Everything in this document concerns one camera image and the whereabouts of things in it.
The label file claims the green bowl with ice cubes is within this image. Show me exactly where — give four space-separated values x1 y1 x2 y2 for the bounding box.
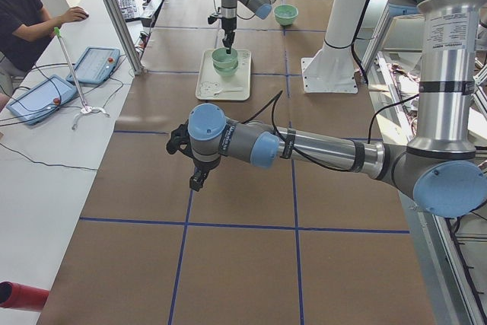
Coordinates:
274 5 299 27

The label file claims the blue teach pendant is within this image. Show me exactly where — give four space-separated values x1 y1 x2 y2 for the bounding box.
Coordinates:
7 75 77 126
74 46 120 85

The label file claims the seated person black shirt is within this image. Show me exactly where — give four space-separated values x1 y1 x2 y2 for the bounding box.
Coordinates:
1 0 89 77

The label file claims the silver rod on stand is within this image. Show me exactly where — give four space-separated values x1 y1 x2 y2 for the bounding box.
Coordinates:
53 27 110 131

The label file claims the blue teach pendant near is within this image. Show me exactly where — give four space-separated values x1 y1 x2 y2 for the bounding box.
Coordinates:
7 75 77 126

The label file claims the blue teach pendant far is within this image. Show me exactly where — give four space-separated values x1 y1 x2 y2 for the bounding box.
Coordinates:
74 46 120 85

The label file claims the red cylinder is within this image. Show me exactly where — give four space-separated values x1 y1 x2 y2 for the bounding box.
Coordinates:
1 281 49 312

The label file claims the green bowl on tray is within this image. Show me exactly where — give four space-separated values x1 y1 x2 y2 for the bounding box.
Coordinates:
213 59 239 77

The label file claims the white plastic spoon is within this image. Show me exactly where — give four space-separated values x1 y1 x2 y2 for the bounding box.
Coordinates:
213 87 244 97

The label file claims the pale green bear tray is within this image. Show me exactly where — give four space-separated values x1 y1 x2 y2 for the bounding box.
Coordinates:
195 49 252 101

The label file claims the black keyboard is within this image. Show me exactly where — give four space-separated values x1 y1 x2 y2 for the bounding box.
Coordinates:
116 0 139 22

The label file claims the white camera stand base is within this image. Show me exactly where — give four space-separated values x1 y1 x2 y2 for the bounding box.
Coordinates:
301 0 368 94

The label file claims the aluminium frame post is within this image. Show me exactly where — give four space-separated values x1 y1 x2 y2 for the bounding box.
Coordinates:
103 0 145 75

